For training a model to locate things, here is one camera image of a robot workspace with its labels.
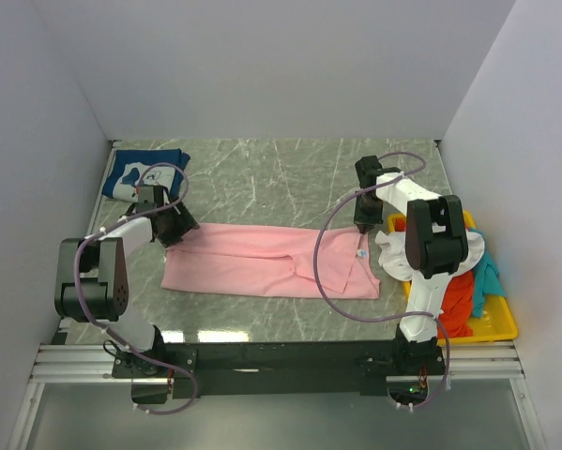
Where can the folded blue printed t shirt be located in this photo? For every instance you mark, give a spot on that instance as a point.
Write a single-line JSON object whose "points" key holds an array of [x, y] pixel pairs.
{"points": [[130, 166]]}

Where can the black base beam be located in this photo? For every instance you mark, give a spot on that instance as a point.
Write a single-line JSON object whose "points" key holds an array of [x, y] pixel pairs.
{"points": [[252, 368]]}

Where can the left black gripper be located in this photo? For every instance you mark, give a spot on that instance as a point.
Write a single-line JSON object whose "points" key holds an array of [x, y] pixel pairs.
{"points": [[184, 223]]}

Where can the pink t shirt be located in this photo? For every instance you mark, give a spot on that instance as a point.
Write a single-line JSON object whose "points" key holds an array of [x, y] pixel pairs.
{"points": [[269, 261]]}

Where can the white t shirt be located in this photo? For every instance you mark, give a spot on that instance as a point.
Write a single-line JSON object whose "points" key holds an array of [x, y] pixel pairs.
{"points": [[393, 258]]}

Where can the orange t shirt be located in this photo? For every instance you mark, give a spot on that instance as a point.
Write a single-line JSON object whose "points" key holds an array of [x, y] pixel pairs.
{"points": [[457, 306]]}

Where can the teal t shirt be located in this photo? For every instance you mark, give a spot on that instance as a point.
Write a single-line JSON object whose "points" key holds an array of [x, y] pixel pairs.
{"points": [[485, 273]]}

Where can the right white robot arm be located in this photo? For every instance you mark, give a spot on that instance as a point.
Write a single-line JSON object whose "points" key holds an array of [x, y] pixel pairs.
{"points": [[435, 245]]}

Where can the yellow plastic tray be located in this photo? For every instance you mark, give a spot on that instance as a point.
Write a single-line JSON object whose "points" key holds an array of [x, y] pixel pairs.
{"points": [[495, 324]]}

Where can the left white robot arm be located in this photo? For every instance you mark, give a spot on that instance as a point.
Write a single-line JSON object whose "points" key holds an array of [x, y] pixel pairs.
{"points": [[92, 283]]}

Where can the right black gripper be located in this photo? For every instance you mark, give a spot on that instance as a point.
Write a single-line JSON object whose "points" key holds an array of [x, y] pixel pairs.
{"points": [[366, 223]]}

